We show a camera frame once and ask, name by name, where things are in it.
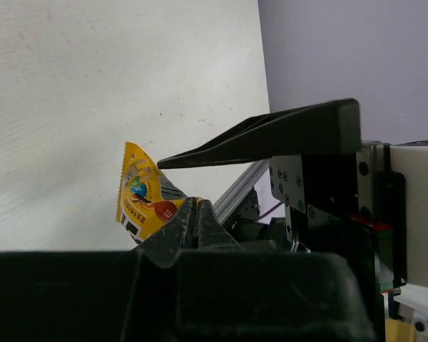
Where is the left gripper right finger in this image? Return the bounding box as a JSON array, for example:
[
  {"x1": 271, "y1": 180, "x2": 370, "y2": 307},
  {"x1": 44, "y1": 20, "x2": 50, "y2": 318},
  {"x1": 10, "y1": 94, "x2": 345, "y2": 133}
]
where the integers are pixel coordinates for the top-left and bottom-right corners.
[{"x1": 174, "y1": 200, "x2": 375, "y2": 341}]

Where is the yellow M&M packet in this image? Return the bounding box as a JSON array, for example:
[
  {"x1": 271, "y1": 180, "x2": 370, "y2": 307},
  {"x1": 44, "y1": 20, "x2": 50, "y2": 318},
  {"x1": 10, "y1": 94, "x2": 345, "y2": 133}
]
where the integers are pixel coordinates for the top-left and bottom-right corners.
[{"x1": 116, "y1": 142, "x2": 187, "y2": 244}]

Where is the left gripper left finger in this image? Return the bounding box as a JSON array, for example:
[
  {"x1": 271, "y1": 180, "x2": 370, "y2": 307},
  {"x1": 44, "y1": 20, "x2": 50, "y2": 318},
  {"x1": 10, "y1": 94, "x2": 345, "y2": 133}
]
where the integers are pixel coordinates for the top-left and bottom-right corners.
[{"x1": 0, "y1": 197, "x2": 196, "y2": 341}]

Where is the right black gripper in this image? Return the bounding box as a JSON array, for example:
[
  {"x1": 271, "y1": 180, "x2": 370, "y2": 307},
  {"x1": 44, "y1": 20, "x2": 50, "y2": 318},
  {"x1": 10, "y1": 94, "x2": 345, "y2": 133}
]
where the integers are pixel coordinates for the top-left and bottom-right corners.
[{"x1": 157, "y1": 98, "x2": 407, "y2": 341}]

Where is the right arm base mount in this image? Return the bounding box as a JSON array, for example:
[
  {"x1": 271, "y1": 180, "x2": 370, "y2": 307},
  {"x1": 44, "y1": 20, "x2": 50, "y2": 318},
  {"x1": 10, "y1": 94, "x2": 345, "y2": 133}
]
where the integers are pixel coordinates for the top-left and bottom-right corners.
[{"x1": 219, "y1": 187, "x2": 290, "y2": 250}]

